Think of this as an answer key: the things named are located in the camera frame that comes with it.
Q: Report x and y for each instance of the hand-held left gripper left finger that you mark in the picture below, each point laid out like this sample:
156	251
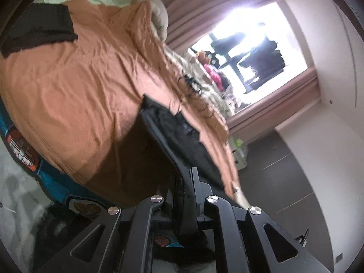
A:
159	207

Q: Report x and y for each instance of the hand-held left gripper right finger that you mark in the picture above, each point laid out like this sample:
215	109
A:
204	204

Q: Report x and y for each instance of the black button jacket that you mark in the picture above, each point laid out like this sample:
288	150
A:
170	130

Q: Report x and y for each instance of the pile of patterned clothes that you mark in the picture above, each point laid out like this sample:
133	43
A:
231	99

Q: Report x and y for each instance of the dark hanging clothes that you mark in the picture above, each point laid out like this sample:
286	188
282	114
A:
261	59

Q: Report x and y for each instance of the stack of folded black clothes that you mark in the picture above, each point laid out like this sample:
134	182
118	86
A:
37	28

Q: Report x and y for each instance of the white nightstand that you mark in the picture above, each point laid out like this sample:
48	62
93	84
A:
239	156

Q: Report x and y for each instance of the green items on nightstand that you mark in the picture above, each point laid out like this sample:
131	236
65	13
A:
239	142

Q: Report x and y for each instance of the teal printed bed sheet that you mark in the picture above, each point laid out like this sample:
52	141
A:
54	182

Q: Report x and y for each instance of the pink curtain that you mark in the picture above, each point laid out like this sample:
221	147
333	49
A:
199	14
270	102

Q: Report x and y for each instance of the pink cushion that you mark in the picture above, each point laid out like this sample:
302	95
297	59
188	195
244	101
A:
214	75

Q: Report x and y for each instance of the pale crumpled blanket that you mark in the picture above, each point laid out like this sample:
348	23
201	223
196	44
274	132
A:
179	62

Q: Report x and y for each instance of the orange-brown duvet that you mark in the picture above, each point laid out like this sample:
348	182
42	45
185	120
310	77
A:
71	91

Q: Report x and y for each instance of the brown plush toy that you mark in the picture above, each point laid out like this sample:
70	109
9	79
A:
202	58

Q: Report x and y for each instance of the black round plush toy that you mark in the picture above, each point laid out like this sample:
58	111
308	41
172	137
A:
212	56

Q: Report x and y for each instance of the long dark hanging garment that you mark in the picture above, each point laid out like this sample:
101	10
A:
230	41

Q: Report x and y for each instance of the grey plush toy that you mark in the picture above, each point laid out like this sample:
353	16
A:
159	14

